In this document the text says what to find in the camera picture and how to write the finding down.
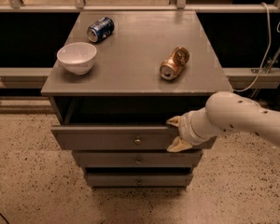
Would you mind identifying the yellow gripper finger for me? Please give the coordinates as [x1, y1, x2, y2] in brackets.
[167, 136, 192, 153]
[166, 116, 180, 127]

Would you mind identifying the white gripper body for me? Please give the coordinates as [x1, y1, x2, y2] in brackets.
[178, 110, 207, 146]

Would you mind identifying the grey top drawer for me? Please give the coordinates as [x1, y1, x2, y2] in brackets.
[50, 123, 218, 151]

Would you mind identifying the grey drawer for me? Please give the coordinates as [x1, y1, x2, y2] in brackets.
[72, 150, 203, 168]
[85, 173, 192, 187]
[50, 123, 218, 151]

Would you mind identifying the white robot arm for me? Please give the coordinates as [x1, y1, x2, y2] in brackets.
[166, 91, 280, 152]

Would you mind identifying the grey drawer cabinet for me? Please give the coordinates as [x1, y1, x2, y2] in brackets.
[42, 11, 231, 175]

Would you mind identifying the grey bottom drawer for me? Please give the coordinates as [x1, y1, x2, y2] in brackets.
[85, 173, 192, 187]

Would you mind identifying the grey middle drawer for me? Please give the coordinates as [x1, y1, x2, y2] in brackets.
[72, 150, 203, 168]

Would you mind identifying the crushed orange soda can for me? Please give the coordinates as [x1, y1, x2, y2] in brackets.
[160, 47, 189, 80]

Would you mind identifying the white bowl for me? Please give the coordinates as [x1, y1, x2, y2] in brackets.
[57, 42, 97, 75]

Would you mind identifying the blue soda can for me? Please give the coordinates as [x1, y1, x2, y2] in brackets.
[87, 17, 115, 43]

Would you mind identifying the white cable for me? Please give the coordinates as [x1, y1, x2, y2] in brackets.
[232, 1, 280, 93]

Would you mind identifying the metal railing frame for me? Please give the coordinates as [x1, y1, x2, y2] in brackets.
[0, 0, 280, 91]

